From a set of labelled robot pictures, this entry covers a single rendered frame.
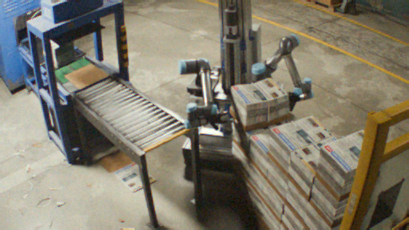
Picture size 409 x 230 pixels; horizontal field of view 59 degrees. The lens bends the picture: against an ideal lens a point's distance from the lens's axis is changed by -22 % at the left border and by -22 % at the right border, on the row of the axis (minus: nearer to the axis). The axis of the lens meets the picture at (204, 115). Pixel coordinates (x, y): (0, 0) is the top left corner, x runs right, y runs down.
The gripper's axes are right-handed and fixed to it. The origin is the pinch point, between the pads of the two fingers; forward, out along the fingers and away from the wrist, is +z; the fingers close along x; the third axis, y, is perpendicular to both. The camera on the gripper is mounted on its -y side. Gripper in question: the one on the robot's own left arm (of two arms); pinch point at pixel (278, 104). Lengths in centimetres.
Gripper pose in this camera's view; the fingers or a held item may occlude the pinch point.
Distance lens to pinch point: 363.4
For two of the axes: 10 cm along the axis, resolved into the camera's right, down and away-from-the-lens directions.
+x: 3.5, 4.8, -8.0
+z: -9.4, 2.2, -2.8
